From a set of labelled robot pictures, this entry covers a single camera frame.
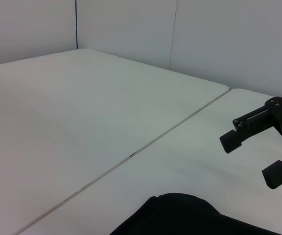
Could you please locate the black shirt with FREE print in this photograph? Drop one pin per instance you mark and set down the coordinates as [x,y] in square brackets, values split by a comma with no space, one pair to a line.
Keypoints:
[192,215]

